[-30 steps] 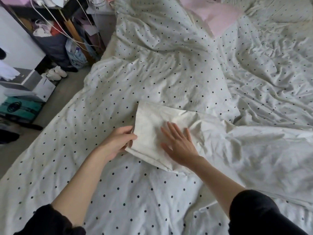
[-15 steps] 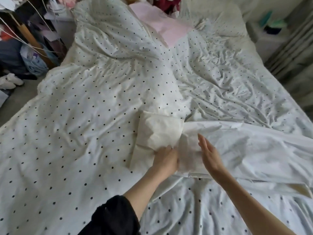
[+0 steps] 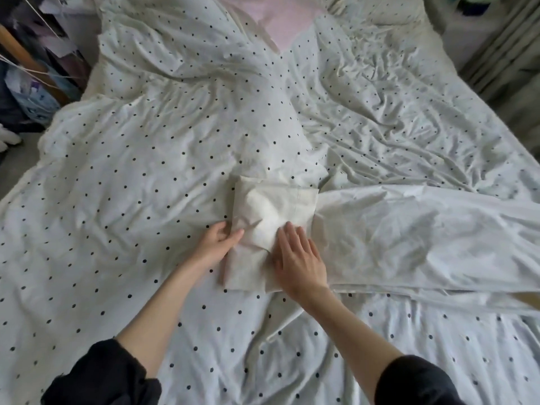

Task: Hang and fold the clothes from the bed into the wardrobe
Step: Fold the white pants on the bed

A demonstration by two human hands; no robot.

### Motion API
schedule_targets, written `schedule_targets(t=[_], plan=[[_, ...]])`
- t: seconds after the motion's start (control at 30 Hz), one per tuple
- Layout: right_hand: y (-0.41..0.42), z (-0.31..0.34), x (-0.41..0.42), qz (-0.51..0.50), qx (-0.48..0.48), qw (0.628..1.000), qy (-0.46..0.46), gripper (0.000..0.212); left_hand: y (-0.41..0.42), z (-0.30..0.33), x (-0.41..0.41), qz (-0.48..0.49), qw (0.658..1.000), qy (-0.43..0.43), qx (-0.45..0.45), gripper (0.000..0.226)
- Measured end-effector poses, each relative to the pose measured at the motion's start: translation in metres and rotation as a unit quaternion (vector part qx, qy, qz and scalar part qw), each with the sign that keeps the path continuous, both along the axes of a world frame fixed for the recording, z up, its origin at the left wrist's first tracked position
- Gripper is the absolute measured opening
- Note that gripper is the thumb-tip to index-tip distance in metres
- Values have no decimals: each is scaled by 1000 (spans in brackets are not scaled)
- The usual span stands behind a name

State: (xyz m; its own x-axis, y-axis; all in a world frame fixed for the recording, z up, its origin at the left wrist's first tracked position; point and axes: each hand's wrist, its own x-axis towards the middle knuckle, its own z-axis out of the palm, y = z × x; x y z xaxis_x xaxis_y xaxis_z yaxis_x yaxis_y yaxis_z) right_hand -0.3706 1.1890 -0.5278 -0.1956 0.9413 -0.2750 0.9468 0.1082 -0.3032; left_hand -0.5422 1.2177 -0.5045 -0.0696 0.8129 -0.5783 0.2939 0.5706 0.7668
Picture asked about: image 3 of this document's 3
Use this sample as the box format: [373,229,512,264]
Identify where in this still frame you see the person's left hand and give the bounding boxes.
[187,220,246,271]

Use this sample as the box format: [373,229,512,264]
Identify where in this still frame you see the person's right hand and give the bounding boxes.
[272,220,330,304]

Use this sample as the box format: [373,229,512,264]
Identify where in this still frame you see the cream white jacket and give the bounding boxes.
[221,175,540,311]

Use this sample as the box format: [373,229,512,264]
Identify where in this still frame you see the person's right forearm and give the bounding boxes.
[305,286,465,405]

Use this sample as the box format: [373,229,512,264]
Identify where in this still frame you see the person's left forearm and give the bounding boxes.
[42,257,216,405]

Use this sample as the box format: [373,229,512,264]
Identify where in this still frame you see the white dotted bed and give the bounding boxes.
[0,0,540,405]

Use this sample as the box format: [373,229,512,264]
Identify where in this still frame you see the white shoe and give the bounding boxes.
[0,124,24,152]

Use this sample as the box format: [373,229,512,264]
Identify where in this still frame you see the blue patterned bag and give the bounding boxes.
[4,67,62,127]

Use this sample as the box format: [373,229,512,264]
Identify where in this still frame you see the pink pillow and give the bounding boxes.
[218,0,330,54]

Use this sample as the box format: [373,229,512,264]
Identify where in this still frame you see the white pillow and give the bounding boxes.
[333,0,431,26]

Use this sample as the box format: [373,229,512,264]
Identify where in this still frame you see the white bedside cabinet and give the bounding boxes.
[426,0,511,73]

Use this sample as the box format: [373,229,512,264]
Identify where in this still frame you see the wooden post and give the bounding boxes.
[0,25,73,106]

